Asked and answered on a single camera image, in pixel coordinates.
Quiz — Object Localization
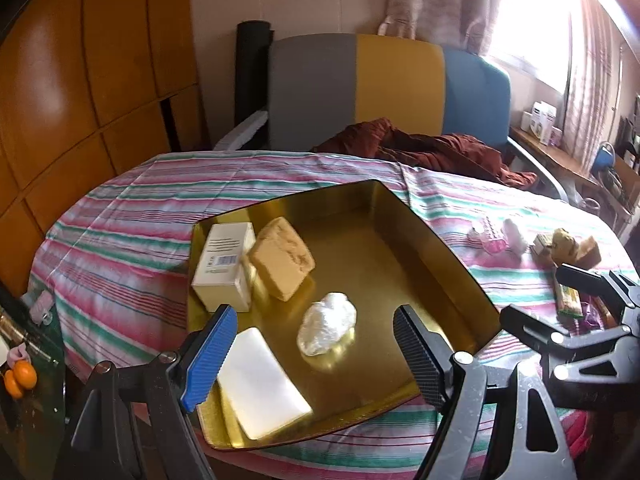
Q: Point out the puffed rice snack packet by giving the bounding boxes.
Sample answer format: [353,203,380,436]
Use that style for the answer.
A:
[554,280,584,319]
[580,295,619,334]

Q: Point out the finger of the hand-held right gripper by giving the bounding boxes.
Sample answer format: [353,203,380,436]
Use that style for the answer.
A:
[500,304,640,411]
[556,265,640,311]

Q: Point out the crumpled white plastic wrap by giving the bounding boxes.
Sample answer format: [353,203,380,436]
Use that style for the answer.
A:
[297,292,359,359]

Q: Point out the patterned pink curtain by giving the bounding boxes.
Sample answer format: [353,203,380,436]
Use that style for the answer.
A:
[562,0,627,161]
[385,0,506,56]

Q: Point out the large white carton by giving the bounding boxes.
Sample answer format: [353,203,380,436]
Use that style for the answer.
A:
[531,101,558,144]

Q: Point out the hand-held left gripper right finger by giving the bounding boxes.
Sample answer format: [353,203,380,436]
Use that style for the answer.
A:
[392,305,581,480]

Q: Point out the small brown block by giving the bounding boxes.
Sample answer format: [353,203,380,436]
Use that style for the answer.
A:
[575,236,603,270]

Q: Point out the black rolled mat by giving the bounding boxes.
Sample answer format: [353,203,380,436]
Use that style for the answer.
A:
[236,20,274,127]

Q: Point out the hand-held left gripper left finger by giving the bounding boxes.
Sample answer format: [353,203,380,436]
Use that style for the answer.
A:
[70,305,239,480]

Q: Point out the brown sponge block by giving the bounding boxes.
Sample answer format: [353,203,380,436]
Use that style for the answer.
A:
[248,217,316,303]

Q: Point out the small green cream box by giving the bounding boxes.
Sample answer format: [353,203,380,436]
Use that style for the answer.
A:
[531,234,554,261]

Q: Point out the red cloth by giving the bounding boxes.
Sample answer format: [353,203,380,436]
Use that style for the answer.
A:
[559,407,597,467]

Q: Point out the gold metal tray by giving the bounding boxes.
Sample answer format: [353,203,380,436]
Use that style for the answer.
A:
[186,179,501,452]

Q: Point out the brown garment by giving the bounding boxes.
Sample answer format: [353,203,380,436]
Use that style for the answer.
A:
[312,117,539,191]

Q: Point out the crumpled white tissue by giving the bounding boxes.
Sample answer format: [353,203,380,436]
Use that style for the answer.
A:
[501,217,530,256]

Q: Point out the striped pink green tablecloth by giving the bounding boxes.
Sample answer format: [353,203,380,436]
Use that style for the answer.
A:
[30,150,637,466]

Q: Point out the yellow sponge block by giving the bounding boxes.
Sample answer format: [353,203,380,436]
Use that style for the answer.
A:
[550,228,578,267]

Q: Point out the blue plastic object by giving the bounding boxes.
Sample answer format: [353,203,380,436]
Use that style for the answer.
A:
[591,142,617,173]

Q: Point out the flat white soap bar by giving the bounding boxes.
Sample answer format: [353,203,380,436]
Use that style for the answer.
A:
[216,327,314,441]

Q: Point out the cream cardboard box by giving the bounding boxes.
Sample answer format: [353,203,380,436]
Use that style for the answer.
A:
[191,222,257,314]

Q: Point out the grey yellow blue chair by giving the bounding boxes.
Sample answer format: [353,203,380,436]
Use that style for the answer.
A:
[215,32,581,201]

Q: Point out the wooden wardrobe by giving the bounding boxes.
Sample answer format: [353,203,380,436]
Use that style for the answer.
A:
[0,0,212,301]

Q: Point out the clear pink plastic package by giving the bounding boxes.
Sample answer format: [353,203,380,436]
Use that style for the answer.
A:
[468,216,507,255]

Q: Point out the wooden desk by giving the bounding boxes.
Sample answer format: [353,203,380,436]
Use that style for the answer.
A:
[510,125,632,222]

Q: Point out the glass side table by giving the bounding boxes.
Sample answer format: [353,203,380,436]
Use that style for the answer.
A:
[0,285,67,433]

